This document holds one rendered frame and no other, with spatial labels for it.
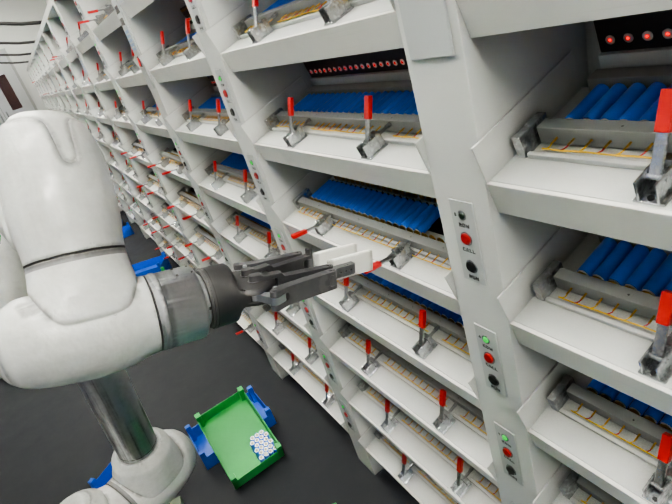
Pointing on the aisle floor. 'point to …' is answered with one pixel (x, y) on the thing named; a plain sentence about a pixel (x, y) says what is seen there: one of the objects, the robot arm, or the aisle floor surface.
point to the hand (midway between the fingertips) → (343, 261)
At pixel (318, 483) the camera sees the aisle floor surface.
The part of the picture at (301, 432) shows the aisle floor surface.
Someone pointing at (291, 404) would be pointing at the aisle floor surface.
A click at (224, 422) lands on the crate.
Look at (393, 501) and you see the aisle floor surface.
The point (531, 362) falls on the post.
